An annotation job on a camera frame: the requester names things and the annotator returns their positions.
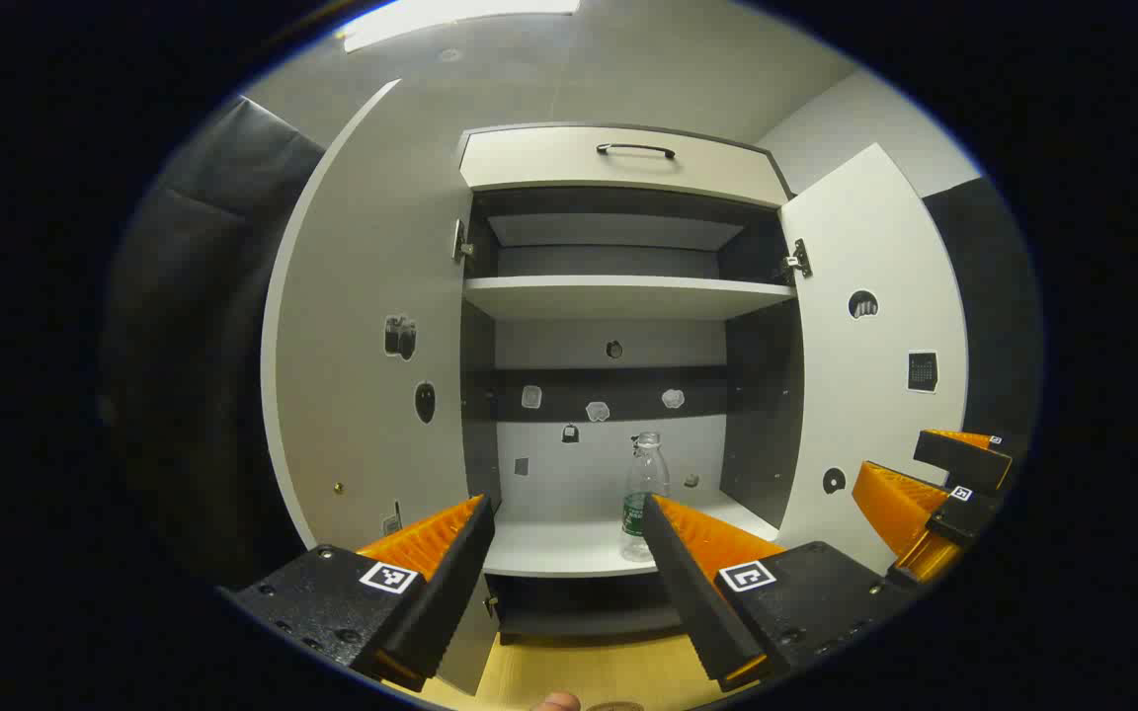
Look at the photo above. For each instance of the metal door hinge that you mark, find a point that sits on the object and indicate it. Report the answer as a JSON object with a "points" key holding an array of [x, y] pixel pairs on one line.
{"points": [[796, 259], [457, 242]]}

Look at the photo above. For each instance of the ceiling light panel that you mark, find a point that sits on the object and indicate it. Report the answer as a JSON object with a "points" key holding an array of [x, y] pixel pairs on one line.
{"points": [[450, 15]]}

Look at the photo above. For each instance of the white cabinet shelf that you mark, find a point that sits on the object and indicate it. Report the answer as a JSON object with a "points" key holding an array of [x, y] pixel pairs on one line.
{"points": [[549, 548], [618, 296]]}

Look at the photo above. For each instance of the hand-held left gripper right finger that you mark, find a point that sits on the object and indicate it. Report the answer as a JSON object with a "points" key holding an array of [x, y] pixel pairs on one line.
{"points": [[688, 592]]}

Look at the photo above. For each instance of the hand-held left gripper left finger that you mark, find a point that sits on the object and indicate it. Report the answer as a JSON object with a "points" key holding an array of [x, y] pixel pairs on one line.
{"points": [[450, 592]]}

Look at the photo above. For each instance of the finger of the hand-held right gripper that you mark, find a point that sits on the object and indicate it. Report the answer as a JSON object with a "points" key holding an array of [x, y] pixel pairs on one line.
{"points": [[964, 515], [964, 459]]}

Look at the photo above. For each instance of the white cabinet drawer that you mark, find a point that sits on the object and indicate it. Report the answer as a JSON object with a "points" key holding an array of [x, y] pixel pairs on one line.
{"points": [[549, 163]]}

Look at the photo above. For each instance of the white cabinet door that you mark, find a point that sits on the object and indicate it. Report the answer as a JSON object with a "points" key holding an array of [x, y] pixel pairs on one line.
{"points": [[371, 296], [875, 415]]}

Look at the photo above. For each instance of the black backdrop cloth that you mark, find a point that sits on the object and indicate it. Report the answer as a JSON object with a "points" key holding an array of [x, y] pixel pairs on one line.
{"points": [[203, 296]]}

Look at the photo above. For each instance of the clear plastic bottle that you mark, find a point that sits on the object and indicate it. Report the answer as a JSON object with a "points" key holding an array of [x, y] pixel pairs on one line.
{"points": [[640, 494]]}

